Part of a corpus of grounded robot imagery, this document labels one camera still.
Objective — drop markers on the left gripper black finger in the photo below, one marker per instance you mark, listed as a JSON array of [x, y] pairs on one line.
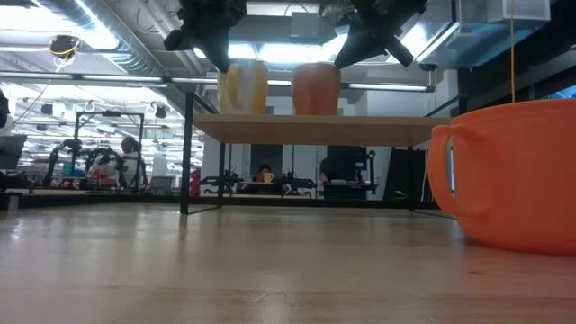
[[177, 41], [222, 54]]

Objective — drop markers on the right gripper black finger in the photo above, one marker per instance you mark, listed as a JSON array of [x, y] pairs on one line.
[[402, 51], [355, 47]]

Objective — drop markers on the white and yellow mug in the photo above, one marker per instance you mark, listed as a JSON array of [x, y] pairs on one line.
[[245, 90]]

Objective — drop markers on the orange cup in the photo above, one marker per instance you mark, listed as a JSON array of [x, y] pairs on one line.
[[316, 90]]

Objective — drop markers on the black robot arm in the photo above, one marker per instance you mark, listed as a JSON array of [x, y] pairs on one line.
[[105, 159], [60, 155]]

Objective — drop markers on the wooden shelf with black legs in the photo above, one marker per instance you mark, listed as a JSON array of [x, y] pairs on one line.
[[315, 130]]

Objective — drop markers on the person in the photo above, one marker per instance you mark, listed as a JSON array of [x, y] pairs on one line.
[[130, 164], [264, 170], [337, 168]]

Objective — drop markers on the small yellow mug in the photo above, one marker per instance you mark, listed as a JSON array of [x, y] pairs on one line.
[[268, 177]]

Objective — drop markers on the large orange mug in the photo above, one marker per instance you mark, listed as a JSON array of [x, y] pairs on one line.
[[517, 180]]

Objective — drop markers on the dark monitor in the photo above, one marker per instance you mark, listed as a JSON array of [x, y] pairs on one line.
[[11, 150]]

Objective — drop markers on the black metal frame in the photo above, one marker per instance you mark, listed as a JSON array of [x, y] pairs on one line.
[[110, 114]]

